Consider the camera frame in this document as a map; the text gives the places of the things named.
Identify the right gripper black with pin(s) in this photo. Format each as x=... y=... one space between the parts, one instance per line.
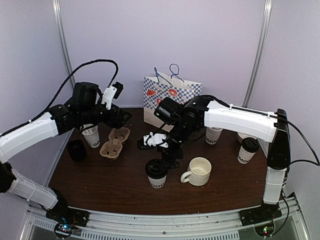
x=172 y=162

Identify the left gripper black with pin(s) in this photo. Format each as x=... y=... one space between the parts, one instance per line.
x=118 y=122

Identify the brown cardboard cup carrier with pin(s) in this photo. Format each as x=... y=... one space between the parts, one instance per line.
x=113 y=147

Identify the white paper coffee cup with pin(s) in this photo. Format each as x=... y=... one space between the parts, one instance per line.
x=244 y=156

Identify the black coffee cup lid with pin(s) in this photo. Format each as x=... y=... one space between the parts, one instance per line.
x=250 y=145

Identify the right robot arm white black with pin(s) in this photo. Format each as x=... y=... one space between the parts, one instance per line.
x=210 y=112

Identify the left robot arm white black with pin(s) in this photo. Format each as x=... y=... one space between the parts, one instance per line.
x=87 y=107

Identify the white ceramic mug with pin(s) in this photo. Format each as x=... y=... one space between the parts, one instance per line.
x=198 y=172

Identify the white cup holding straws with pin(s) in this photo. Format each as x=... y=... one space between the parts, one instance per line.
x=92 y=137

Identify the stack of black lids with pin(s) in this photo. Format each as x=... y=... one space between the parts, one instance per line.
x=76 y=150

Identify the stack of white paper cups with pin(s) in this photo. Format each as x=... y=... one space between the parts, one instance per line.
x=212 y=135

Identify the small white ceramic bowl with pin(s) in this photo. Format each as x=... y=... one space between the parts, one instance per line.
x=241 y=137

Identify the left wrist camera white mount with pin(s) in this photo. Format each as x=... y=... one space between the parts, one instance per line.
x=110 y=93

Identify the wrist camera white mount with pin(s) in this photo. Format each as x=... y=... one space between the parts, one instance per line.
x=110 y=93
x=152 y=140

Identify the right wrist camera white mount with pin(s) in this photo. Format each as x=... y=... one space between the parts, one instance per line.
x=152 y=140

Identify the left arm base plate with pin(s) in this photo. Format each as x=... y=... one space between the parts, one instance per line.
x=72 y=217

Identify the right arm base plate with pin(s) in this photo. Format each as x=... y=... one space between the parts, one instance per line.
x=260 y=214

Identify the left aluminium frame post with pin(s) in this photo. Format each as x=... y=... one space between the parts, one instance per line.
x=61 y=34

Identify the aluminium frame post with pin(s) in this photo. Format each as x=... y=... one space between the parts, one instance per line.
x=61 y=34
x=263 y=35

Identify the aluminium front rail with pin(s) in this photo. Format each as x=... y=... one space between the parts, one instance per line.
x=223 y=225

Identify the right aluminium frame post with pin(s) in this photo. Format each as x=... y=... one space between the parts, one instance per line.
x=263 y=35

